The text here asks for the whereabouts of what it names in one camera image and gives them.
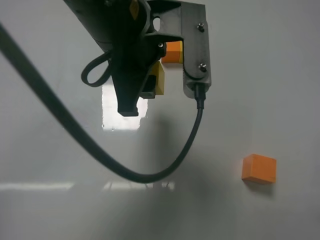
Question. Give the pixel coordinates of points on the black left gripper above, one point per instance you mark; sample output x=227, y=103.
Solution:
x=131, y=45

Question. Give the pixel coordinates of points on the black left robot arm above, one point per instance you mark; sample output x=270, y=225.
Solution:
x=84, y=11

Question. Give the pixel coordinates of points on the orange template block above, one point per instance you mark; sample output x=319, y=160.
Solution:
x=172, y=53

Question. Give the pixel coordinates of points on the yellow template block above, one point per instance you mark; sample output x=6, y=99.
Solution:
x=181, y=52

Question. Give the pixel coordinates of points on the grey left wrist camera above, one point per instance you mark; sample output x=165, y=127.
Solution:
x=196, y=47

